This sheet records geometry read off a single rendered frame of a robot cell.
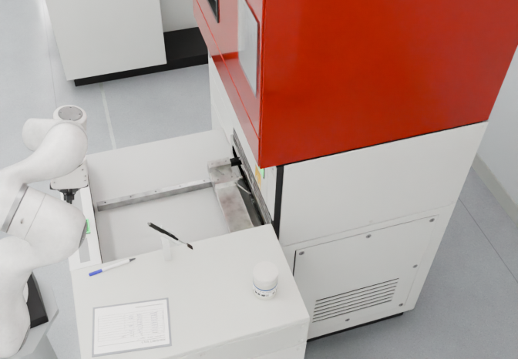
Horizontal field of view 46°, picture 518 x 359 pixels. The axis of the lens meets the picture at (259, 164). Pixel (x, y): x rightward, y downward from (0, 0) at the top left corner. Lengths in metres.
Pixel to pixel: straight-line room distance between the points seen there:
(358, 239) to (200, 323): 0.72
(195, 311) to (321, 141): 0.59
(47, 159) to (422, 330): 2.06
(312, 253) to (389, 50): 0.84
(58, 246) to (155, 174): 1.06
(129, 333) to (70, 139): 0.66
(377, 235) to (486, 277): 1.07
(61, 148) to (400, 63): 0.88
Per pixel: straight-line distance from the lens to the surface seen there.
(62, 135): 1.28
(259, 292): 1.74
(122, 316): 1.77
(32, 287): 1.94
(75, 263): 1.90
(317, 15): 1.44
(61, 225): 1.24
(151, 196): 2.18
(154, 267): 1.84
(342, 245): 2.17
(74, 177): 1.77
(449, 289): 3.07
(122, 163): 2.33
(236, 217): 2.04
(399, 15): 1.55
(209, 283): 1.80
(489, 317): 3.06
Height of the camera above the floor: 2.49
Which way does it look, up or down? 47 degrees down
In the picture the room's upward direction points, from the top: 2 degrees clockwise
